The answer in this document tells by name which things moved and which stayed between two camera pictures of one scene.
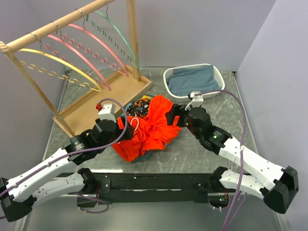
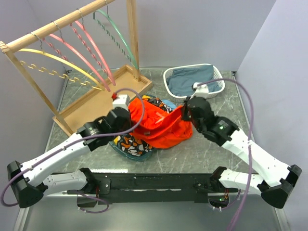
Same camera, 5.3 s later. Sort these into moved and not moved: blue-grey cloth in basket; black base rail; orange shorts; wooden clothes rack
Moved: orange shorts
Not moved: black base rail; blue-grey cloth in basket; wooden clothes rack
